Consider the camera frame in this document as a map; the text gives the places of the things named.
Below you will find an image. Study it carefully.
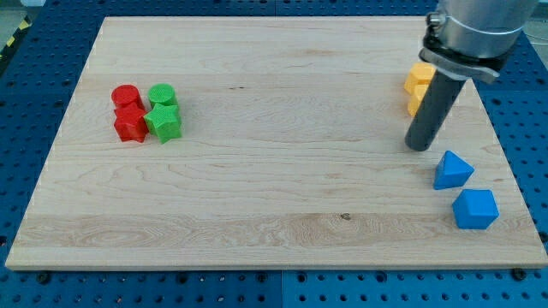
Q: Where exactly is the red cylinder block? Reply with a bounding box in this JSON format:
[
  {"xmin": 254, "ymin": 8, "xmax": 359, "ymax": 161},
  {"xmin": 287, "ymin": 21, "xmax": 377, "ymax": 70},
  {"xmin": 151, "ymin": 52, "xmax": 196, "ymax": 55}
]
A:
[{"xmin": 110, "ymin": 84, "xmax": 145, "ymax": 110}]

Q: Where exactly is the blue triangular block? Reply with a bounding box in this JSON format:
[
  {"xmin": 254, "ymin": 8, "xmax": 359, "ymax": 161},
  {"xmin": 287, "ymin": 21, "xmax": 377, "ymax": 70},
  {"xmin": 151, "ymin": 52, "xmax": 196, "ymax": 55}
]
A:
[{"xmin": 432, "ymin": 151, "xmax": 474, "ymax": 190}]

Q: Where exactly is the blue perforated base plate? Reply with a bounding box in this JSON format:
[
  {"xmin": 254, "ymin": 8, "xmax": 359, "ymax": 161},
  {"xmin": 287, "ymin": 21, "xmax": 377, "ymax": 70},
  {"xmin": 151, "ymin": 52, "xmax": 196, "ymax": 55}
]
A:
[{"xmin": 1, "ymin": 0, "xmax": 547, "ymax": 307}]

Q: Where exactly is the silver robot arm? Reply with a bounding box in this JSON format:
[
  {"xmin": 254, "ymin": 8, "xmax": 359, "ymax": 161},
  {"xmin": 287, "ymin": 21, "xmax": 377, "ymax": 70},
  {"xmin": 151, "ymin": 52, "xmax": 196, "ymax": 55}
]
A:
[{"xmin": 419, "ymin": 0, "xmax": 539, "ymax": 83}]

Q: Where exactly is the blue cube block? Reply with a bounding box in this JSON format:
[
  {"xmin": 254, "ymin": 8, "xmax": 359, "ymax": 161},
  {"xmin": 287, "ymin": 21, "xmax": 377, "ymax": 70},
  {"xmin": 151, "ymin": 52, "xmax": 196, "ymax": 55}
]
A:
[{"xmin": 452, "ymin": 189, "xmax": 500, "ymax": 229}]

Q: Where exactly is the yellow heart block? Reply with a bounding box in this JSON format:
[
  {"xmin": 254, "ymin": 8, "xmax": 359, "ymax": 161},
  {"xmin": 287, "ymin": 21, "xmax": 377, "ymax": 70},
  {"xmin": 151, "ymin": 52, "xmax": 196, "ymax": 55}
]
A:
[{"xmin": 407, "ymin": 85, "xmax": 429, "ymax": 116}]

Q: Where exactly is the yellow hexagon block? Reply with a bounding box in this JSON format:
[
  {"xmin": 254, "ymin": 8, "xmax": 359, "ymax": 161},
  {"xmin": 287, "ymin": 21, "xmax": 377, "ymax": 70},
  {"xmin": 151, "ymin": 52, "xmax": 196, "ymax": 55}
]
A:
[{"xmin": 403, "ymin": 62, "xmax": 436, "ymax": 94}]

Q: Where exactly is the light wooden board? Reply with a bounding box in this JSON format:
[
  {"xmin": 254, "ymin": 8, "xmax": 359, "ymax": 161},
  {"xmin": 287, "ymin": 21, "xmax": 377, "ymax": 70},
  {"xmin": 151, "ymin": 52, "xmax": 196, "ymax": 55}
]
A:
[{"xmin": 6, "ymin": 17, "xmax": 547, "ymax": 271}]

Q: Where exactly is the green star block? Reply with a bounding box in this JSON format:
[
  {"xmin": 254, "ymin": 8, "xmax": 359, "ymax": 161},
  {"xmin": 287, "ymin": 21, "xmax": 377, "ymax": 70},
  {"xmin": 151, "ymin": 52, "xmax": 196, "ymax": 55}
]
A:
[{"xmin": 144, "ymin": 104, "xmax": 182, "ymax": 144}]

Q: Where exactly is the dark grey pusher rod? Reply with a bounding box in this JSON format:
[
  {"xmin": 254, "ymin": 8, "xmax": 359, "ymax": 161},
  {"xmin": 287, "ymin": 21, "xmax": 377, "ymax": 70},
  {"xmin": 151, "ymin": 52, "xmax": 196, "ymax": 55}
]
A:
[{"xmin": 404, "ymin": 72, "xmax": 465, "ymax": 151}]

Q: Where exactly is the green cylinder block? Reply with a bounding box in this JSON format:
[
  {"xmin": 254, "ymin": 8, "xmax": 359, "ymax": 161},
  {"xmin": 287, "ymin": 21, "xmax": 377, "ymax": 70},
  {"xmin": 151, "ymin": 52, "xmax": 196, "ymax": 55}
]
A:
[{"xmin": 147, "ymin": 83, "xmax": 178, "ymax": 108}]

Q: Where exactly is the red star block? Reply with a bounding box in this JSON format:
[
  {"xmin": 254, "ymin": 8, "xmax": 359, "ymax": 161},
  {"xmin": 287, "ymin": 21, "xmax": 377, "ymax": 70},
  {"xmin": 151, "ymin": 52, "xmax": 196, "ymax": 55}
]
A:
[{"xmin": 114, "ymin": 104, "xmax": 149, "ymax": 143}]

